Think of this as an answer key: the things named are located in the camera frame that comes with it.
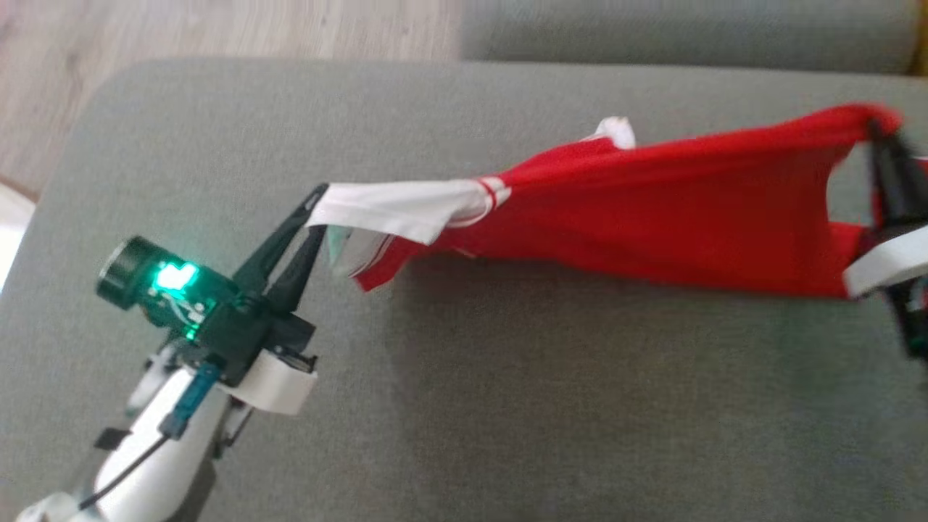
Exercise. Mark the white floor mat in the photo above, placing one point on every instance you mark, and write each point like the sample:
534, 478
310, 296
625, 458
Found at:
9, 232

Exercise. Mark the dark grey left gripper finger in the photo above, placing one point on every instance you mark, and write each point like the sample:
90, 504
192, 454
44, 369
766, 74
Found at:
279, 243
297, 279

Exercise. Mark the small grey sofa cushion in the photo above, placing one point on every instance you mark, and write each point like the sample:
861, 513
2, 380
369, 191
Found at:
689, 32

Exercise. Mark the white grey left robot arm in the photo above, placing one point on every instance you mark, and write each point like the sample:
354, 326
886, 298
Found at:
159, 457

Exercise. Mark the large grey sofa seat cushion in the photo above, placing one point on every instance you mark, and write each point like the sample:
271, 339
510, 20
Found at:
507, 399

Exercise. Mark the red white sports jersey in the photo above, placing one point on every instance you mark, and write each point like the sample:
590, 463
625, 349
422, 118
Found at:
652, 210

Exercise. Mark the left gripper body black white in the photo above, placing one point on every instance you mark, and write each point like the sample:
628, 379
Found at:
232, 326

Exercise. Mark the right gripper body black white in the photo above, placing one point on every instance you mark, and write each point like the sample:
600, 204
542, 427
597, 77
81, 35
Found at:
899, 261

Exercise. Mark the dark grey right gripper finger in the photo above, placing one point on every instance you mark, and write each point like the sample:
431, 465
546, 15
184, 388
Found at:
888, 188
913, 192

